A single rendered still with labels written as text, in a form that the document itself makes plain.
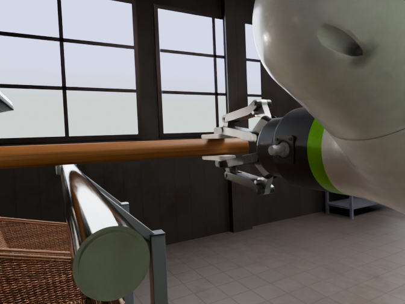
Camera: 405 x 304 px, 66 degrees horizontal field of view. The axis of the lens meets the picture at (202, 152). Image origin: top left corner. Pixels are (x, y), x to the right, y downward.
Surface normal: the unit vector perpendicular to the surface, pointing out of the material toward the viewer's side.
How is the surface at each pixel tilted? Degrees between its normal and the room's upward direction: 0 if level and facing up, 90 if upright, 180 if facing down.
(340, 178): 120
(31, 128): 90
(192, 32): 90
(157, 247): 90
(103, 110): 90
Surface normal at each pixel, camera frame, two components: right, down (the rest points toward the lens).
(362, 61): -0.13, 0.70
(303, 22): -0.65, 0.36
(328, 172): -0.81, 0.47
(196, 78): 0.49, 0.02
